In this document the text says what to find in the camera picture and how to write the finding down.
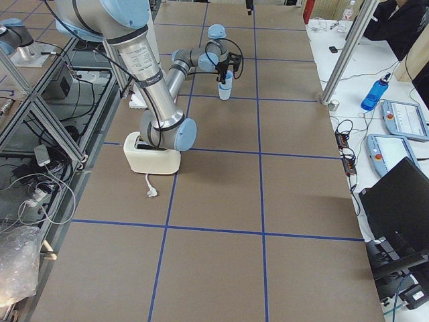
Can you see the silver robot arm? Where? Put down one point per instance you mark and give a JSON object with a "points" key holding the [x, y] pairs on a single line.
{"points": [[124, 26]]}

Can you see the black laptop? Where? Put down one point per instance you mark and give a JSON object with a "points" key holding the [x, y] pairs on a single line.
{"points": [[396, 206]]}

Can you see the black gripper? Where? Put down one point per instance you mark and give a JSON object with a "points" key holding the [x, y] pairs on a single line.
{"points": [[222, 70]]}

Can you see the light blue cup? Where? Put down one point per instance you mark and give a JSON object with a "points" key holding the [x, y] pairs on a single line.
{"points": [[227, 84], [224, 91]]}

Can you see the white pillar with base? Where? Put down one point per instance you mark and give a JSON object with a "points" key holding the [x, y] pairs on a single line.
{"points": [[136, 100]]}

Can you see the person in black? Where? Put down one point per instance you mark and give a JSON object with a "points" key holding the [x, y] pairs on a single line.
{"points": [[397, 23]]}

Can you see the cream toaster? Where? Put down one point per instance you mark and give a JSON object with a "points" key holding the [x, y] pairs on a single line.
{"points": [[144, 159]]}

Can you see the aluminium frame post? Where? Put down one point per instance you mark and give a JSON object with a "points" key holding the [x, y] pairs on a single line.
{"points": [[354, 36]]}

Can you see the teach pendant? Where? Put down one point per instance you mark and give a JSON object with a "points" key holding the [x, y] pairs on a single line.
{"points": [[385, 151], [405, 119]]}

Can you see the near teach pendant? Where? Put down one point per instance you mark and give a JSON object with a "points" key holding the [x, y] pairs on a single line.
{"points": [[385, 151]]}

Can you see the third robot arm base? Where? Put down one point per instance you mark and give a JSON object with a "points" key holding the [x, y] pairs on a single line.
{"points": [[17, 41]]}

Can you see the far teach pendant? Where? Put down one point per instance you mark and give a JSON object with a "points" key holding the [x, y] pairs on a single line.
{"points": [[405, 119]]}

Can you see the orange black adapter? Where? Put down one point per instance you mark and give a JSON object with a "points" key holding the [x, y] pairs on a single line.
{"points": [[347, 155]]}

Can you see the blue water bottle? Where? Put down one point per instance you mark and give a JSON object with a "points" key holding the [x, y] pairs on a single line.
{"points": [[375, 93]]}

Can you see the plastic bag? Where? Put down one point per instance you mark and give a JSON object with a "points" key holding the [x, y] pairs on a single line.
{"points": [[20, 260]]}

